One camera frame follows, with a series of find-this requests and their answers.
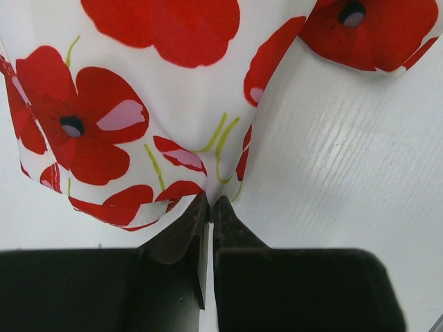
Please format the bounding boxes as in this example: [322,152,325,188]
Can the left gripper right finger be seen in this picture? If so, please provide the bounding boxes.
[213,196,406,331]

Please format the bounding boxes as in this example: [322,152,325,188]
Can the red poppy white skirt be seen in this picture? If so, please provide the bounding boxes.
[1,1,442,231]

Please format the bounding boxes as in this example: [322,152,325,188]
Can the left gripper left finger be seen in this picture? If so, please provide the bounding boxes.
[1,194,208,331]

